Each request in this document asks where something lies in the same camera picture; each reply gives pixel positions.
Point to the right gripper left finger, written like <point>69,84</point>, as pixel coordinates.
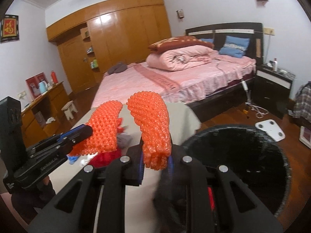
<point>94,199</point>

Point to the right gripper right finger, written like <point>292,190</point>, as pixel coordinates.
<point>216,199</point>

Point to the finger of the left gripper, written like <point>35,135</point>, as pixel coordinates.
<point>73,134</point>

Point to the white tissue ball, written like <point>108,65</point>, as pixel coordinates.
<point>84,162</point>

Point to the red cloth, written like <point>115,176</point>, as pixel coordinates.
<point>104,159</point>

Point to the orange mesh net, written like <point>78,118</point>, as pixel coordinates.
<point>144,117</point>

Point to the black trash bin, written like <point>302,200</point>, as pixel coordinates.
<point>249,152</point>

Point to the wooden side cabinet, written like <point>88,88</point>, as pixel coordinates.
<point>44,115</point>

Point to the small white stool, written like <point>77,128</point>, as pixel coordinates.
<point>69,108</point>

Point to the light blue kettle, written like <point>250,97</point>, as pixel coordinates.
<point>42,87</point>

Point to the red box on cabinet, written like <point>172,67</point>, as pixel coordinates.
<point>33,82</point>

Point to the red thermos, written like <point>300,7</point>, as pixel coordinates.
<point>54,77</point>

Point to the grey crumpled cloth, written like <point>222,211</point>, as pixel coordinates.
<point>123,140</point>

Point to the white bathroom scale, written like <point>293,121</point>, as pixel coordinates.
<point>272,129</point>

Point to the pink bed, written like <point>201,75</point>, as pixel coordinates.
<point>185,86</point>

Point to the purple clothes on bed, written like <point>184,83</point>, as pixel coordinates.
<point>118,68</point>

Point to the wooden wardrobe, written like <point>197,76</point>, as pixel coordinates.
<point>93,39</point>

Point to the black white nightstand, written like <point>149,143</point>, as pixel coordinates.
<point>271,90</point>

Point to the folded pink quilt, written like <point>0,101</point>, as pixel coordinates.
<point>182,58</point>

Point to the plaid bag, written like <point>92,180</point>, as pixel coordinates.
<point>302,104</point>

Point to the blue pillow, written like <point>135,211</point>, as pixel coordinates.
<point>235,46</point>

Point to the dark red folded blanket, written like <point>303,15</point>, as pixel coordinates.
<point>177,42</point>

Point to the white bottle on nightstand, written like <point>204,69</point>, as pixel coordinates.
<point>275,65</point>

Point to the black headboard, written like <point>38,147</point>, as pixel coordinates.
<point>219,32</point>

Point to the framed red wall picture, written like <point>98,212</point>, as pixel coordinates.
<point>9,28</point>

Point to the small wall lamp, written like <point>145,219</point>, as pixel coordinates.
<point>180,14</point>

